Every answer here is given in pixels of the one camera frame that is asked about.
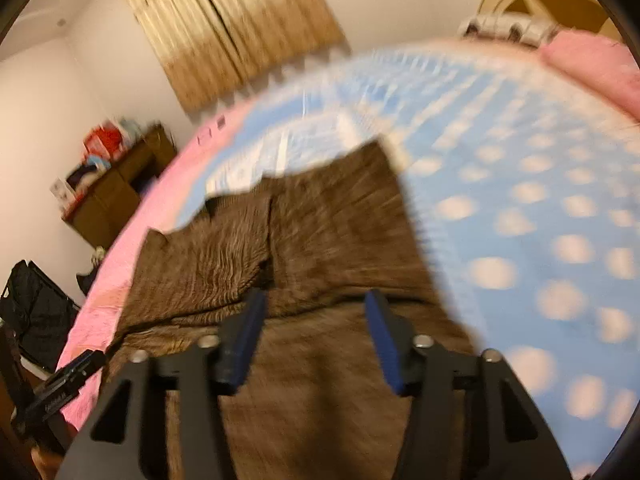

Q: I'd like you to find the white black printed pillow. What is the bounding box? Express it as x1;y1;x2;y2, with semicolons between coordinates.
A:
457;12;561;48

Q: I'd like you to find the white box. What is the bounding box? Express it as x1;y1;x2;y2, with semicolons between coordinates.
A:
50;177;76;213

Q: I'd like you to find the pink pillow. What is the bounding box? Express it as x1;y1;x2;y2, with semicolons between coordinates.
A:
537;30;640;121

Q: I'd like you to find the brown knitted sweater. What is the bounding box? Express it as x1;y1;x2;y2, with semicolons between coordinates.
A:
100;140;481;480

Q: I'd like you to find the blue dotted printed blanket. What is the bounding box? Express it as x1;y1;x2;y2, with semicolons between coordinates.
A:
205;35;640;466

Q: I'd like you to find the beige patterned curtain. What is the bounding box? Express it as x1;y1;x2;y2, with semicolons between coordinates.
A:
117;0;348;113

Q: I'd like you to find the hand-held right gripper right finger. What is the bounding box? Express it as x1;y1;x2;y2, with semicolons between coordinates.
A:
364;289;573;480

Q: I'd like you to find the red box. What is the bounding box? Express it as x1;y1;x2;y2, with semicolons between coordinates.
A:
82;120;126;161

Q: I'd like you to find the pink fleece blanket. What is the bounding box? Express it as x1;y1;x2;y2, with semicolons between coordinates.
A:
55;105;261;431

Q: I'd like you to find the black bag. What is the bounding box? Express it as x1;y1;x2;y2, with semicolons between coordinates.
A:
75;259;107;296

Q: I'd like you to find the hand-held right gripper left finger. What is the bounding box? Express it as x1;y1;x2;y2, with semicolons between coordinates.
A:
55;288;267;480

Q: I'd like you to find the brown wooden desk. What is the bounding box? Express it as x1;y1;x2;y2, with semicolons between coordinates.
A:
62;124;178;251

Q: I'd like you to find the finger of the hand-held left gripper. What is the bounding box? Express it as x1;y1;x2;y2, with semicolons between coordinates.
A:
20;350;108;436

